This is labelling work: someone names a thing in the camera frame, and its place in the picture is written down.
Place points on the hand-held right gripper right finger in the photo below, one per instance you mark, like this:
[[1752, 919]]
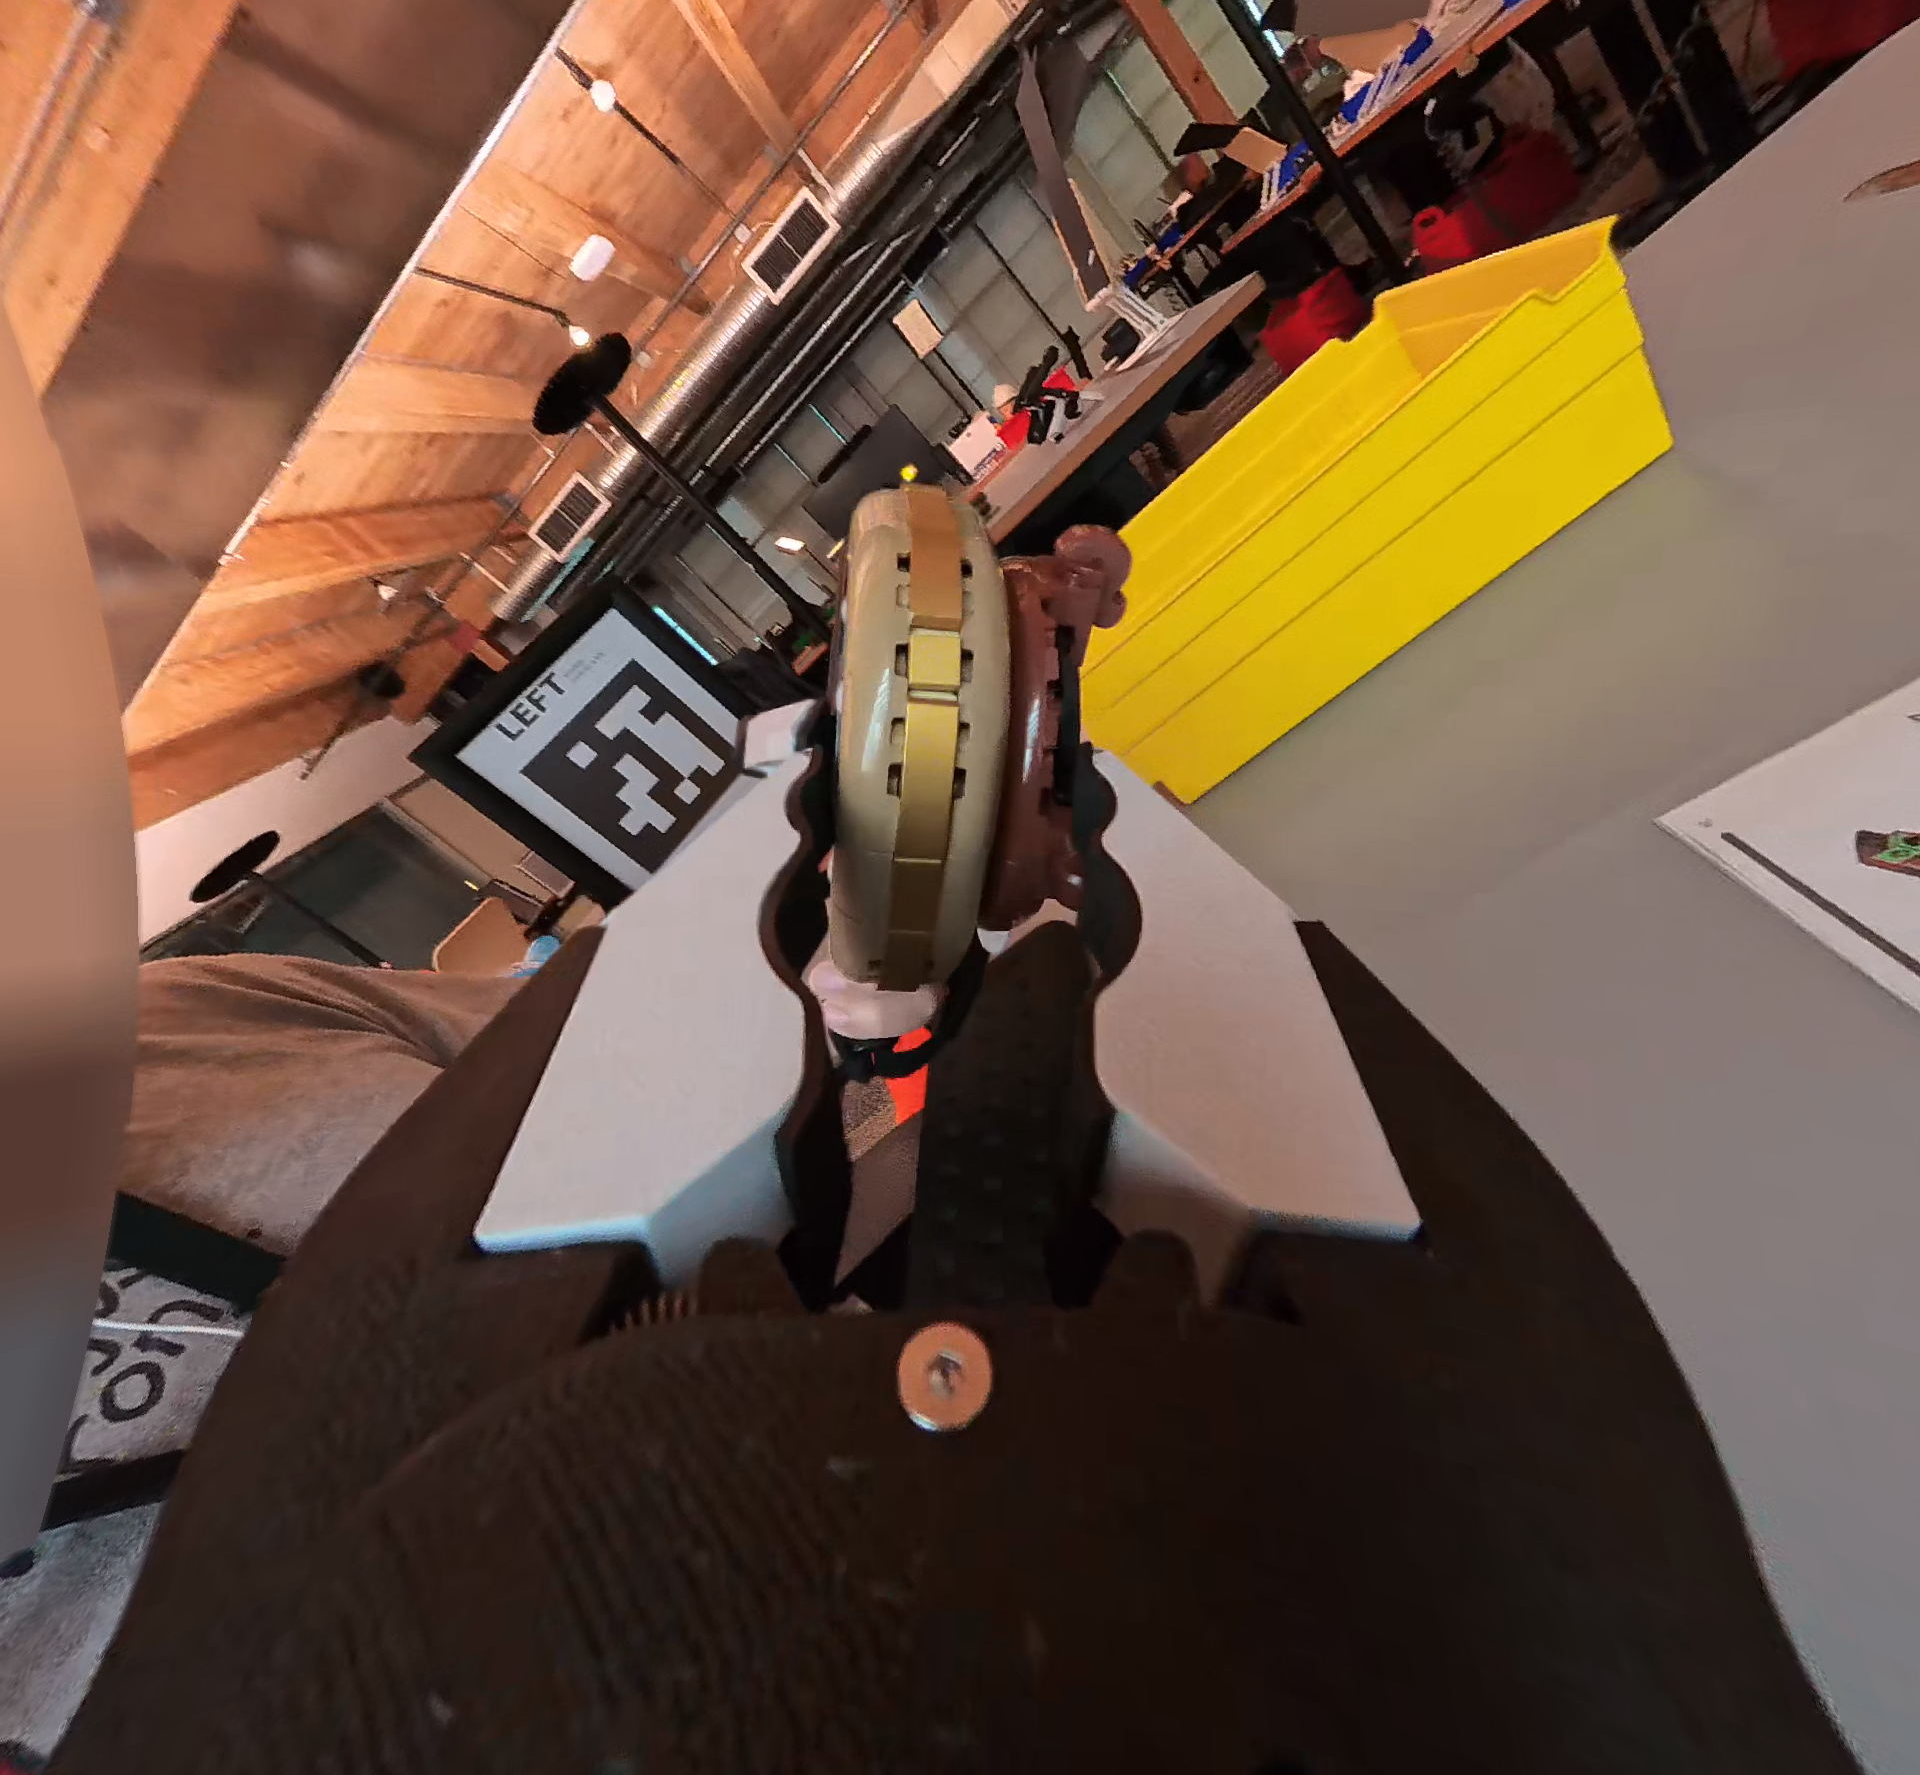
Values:
[[1246, 1056]]

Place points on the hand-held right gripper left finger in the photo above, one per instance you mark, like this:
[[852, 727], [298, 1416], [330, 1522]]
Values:
[[662, 1026]]

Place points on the tan round brick pot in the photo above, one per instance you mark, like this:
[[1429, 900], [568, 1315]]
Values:
[[900, 832]]

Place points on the grey desk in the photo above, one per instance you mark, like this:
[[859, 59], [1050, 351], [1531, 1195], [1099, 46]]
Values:
[[1500, 904]]

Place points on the orange traffic cone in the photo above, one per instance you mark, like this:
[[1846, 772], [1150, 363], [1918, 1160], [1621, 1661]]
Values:
[[904, 1097]]

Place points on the person's grey printed shirt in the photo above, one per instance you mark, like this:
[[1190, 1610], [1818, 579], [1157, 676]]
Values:
[[302, 1084]]

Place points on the yellow plastic bin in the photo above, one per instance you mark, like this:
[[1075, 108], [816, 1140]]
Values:
[[1351, 500]]

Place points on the open instruction booklet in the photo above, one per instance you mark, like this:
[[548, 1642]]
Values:
[[1831, 845]]

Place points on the wooden background table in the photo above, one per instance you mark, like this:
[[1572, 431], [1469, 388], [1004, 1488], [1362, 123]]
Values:
[[1140, 364]]

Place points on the black stanchion post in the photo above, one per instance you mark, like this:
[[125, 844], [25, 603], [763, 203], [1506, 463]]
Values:
[[662, 472], [1274, 81]]

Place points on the silver ventilation duct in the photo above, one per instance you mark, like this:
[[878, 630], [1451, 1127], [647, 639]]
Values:
[[900, 157]]

